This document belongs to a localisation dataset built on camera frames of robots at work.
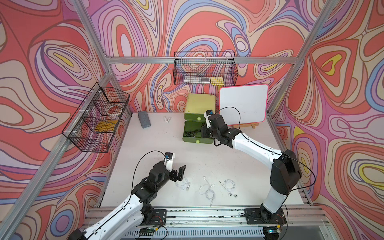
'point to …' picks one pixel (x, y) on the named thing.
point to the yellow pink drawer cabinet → (197, 104)
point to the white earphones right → (229, 185)
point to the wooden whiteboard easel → (253, 125)
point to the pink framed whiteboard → (243, 104)
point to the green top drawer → (194, 116)
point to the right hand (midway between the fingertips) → (202, 132)
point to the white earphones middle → (206, 189)
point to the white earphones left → (183, 184)
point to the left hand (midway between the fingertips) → (179, 164)
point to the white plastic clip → (166, 120)
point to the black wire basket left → (91, 126)
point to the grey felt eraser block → (144, 119)
